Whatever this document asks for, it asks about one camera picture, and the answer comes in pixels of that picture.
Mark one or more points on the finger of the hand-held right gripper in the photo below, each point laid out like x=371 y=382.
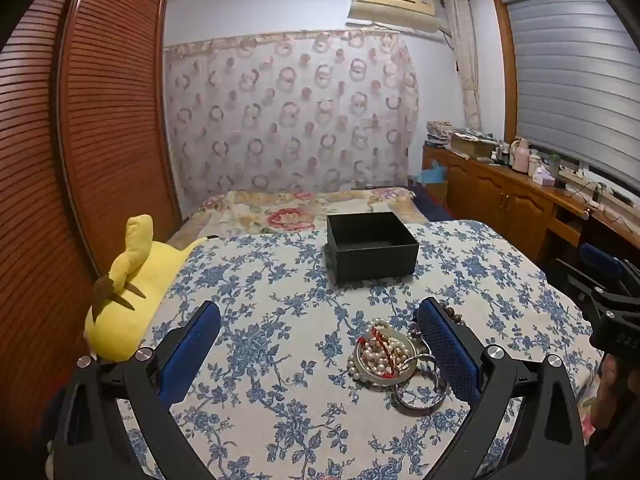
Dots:
x=600 y=256

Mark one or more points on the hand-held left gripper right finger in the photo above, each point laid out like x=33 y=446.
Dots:
x=445 y=345

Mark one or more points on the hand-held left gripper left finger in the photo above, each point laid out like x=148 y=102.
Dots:
x=192 y=345

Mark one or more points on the silver bangles bundle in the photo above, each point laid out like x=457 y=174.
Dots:
x=425 y=402

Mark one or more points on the black square box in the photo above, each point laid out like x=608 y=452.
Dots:
x=372 y=260

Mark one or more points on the person's right hand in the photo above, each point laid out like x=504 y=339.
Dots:
x=612 y=395

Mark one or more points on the yellow plush toy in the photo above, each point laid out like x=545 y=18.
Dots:
x=140 y=280

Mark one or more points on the blue floral tablecloth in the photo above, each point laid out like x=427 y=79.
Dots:
x=280 y=310

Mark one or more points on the pink tissue box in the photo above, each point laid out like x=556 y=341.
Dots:
x=544 y=177

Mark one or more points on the green-lidded jar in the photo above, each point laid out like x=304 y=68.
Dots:
x=554 y=165

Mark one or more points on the wooden side cabinet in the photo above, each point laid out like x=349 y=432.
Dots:
x=500 y=200

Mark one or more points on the pink thermos jug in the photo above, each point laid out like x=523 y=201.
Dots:
x=521 y=156

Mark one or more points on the dark blue bed sheet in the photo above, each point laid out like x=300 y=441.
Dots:
x=425 y=200

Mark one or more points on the floral bed blanket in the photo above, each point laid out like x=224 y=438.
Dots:
x=280 y=210

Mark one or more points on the open cardboard box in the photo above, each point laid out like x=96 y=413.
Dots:
x=470 y=146

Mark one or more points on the blue gift bag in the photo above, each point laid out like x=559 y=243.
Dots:
x=431 y=175

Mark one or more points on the grey window blind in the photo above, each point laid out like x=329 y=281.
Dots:
x=575 y=75

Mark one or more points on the stack of papers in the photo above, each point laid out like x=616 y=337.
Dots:
x=439 y=132

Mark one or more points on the cream side curtain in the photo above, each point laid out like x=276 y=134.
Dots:
x=465 y=60

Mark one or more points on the wooden louvered wardrobe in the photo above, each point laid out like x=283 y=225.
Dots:
x=100 y=110

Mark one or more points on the white air conditioner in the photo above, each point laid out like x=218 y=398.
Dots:
x=395 y=7

